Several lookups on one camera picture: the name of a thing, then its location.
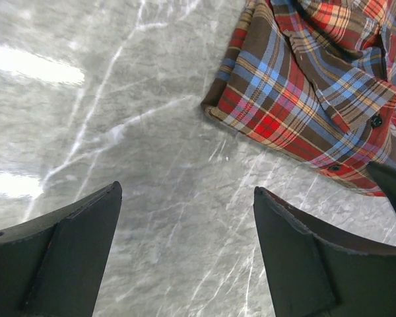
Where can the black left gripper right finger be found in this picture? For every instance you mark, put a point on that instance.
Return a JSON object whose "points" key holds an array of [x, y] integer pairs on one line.
{"points": [[316, 269]]}

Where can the red brown plaid shirt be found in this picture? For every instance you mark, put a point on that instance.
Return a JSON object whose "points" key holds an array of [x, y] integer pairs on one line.
{"points": [[316, 81]]}

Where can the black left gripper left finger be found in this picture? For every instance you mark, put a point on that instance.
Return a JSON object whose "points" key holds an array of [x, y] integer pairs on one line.
{"points": [[53, 265]]}

